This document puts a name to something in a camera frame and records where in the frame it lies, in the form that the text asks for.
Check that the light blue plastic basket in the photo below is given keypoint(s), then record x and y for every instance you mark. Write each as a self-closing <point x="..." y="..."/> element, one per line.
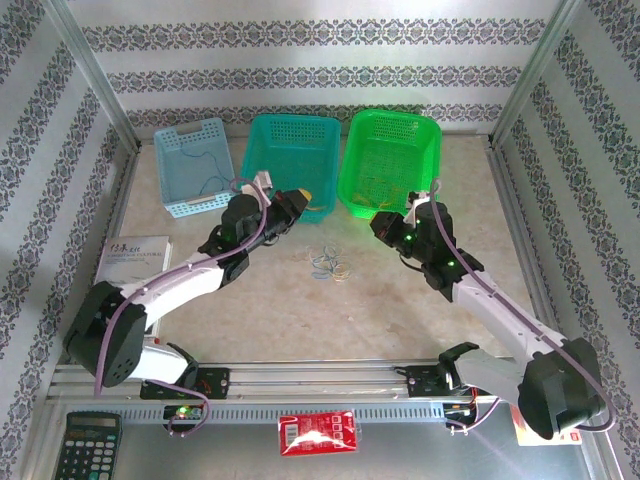
<point x="190" y="170"/>

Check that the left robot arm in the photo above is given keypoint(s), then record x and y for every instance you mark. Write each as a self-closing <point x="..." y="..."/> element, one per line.
<point x="175" y="285"/>

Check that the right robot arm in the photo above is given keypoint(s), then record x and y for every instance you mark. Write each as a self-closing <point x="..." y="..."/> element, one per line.
<point x="495" y="320"/>

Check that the teal plastic basket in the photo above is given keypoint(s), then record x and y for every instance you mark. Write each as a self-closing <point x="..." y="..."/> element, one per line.
<point x="290" y="160"/>

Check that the green plastic basket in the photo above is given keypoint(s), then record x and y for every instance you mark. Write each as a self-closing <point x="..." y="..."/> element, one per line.
<point x="385" y="155"/>

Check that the white book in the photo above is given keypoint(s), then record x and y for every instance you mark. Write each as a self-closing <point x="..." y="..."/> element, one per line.
<point x="132" y="255"/>

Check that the right controller board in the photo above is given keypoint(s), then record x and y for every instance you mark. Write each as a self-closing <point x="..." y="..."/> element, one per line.
<point x="457" y="410"/>

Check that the controller board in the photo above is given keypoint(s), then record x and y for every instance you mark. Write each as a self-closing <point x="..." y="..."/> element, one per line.
<point x="182" y="412"/>
<point x="457" y="410"/>

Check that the left controller board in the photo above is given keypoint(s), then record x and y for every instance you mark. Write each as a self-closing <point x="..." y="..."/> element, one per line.
<point x="182" y="412"/>

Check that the red shiny package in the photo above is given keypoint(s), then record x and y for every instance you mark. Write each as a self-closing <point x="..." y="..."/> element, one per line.
<point x="317" y="432"/>

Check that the red white card package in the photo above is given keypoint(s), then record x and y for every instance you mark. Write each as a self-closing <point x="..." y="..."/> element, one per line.
<point x="572" y="440"/>

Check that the black calculator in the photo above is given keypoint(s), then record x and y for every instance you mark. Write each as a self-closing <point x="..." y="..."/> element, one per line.
<point x="87" y="445"/>

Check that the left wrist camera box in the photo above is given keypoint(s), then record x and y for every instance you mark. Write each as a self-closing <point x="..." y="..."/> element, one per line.
<point x="257" y="182"/>

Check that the aluminium side rail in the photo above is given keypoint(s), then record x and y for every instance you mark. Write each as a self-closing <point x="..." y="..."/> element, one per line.
<point x="122" y="200"/>
<point x="510" y="200"/>

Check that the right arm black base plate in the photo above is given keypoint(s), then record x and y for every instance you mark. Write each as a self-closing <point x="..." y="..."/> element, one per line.
<point x="422" y="382"/>

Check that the aluminium mounting rail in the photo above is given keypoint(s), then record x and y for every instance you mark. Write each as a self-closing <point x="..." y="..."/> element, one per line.
<point x="310" y="380"/>

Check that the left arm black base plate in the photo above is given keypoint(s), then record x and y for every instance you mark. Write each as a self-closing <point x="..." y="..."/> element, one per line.
<point x="217" y="382"/>

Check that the aluminium frame post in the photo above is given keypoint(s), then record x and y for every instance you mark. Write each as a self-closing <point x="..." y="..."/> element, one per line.
<point x="534" y="75"/>
<point x="92" y="75"/>

